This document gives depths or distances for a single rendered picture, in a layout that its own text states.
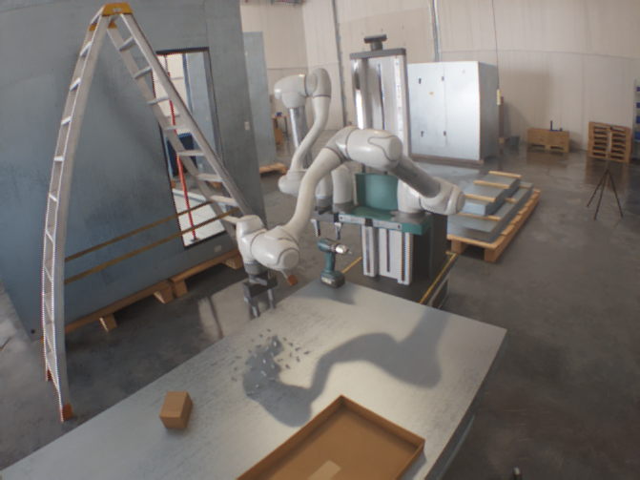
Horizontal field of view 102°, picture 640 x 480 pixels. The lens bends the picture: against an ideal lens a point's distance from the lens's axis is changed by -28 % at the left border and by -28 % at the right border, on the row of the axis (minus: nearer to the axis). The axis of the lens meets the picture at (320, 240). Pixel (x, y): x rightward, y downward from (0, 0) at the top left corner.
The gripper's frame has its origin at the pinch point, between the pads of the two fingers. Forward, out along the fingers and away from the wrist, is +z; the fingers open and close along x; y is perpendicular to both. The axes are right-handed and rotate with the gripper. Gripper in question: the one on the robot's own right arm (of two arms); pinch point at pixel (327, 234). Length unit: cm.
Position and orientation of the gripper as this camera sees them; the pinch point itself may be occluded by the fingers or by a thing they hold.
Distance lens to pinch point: 199.6
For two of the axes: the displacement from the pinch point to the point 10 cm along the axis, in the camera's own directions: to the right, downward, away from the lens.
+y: 5.8, -3.7, 7.3
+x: -8.1, -1.6, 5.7
